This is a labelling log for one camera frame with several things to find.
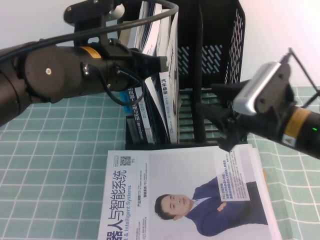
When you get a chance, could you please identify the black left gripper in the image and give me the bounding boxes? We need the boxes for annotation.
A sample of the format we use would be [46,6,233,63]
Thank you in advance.
[79,38,169,93]

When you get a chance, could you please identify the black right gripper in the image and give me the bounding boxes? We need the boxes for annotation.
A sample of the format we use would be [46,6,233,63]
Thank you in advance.
[195,81,310,153]

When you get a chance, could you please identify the white car suspension book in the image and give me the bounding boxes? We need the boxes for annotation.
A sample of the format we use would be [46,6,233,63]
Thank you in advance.
[154,18,180,144]

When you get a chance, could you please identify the white and orange cover book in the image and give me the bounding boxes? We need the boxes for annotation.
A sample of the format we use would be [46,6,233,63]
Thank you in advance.
[165,11,183,144]

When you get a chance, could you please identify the black spine robotics book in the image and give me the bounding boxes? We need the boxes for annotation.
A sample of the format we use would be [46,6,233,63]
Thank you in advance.
[126,86,146,145]

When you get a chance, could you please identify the black mesh plastic book holder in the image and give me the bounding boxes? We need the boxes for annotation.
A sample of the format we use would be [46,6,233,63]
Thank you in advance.
[118,0,249,151]

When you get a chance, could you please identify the dark blue thin books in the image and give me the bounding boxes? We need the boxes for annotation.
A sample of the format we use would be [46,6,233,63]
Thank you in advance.
[134,1,163,55]

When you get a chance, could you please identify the white and navy magazine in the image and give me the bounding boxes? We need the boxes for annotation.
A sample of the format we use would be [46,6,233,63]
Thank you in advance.
[144,76,170,137]

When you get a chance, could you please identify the stack of white papers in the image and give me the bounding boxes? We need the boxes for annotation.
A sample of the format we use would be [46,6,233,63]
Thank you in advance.
[249,147,285,240]

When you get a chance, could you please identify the magazine with man on cover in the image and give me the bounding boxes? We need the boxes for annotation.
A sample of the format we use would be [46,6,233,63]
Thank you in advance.
[98,146,280,240]

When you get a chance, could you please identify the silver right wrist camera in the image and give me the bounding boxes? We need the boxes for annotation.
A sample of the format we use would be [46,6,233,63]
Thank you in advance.
[233,61,298,119]

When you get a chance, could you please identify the thin black left gripper cable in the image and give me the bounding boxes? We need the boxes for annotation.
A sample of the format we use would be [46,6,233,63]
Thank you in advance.
[99,69,146,108]

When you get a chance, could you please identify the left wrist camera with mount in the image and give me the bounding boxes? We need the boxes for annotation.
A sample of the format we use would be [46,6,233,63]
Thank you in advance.
[63,0,126,50]

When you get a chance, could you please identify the thick black left camera cable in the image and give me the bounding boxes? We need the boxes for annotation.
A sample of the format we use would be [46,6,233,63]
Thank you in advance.
[0,0,180,64]

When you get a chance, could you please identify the black right camera cable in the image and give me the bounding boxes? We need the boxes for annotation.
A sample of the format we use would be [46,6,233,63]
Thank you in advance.
[283,46,320,109]

